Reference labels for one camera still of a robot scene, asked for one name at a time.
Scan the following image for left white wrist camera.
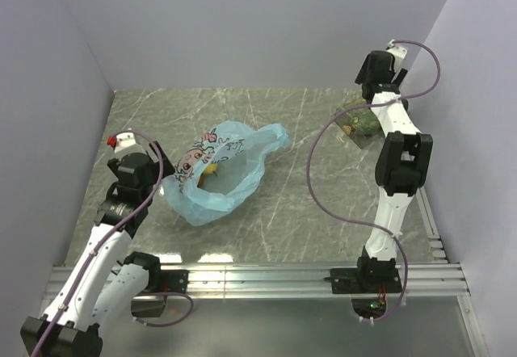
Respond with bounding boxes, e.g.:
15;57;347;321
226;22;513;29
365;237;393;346
107;130;143;157

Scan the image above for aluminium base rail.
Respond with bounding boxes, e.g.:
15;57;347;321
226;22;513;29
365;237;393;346
162;262;470;300

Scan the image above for yellow lemon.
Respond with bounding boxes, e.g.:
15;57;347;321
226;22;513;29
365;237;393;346
198;163;218;187

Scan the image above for light blue printed plastic bag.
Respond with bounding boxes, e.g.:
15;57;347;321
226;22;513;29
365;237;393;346
162;120;290;226

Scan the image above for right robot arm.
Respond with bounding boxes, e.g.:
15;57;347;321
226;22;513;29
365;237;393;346
355;45;433;292

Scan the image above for green melon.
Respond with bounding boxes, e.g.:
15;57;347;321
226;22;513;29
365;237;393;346
349;108;380;137

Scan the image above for aluminium side rail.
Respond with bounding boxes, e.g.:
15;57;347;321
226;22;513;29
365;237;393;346
416;187;449;264

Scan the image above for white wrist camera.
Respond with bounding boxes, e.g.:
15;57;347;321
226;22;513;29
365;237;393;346
107;130;143;157
386;40;408;70

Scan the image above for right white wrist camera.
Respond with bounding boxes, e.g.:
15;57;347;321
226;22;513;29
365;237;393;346
386;40;408;70

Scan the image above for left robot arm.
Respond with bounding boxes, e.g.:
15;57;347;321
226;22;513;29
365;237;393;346
20;132;174;356

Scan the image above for clear plastic fruit bin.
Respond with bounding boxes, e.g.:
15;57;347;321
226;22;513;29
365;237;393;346
335;95;382;149

